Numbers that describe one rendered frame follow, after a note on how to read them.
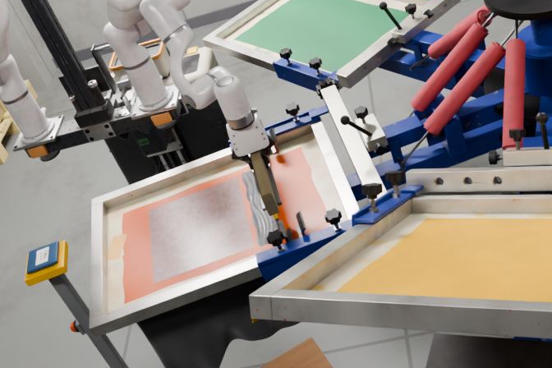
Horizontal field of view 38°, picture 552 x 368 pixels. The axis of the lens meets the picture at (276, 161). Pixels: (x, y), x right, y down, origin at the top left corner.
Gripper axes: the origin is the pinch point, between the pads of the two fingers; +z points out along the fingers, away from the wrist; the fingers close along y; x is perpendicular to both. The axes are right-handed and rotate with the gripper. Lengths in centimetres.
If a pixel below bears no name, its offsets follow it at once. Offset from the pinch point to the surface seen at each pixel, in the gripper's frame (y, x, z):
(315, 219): -9.4, 15.6, 13.8
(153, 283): 39.3, 17.3, 14.0
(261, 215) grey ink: 4.8, 6.2, 13.5
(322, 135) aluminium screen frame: -20.2, -16.8, 10.6
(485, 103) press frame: -66, 1, 7
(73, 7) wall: 103, -354, 73
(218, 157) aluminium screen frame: 13.3, -25.6, 10.8
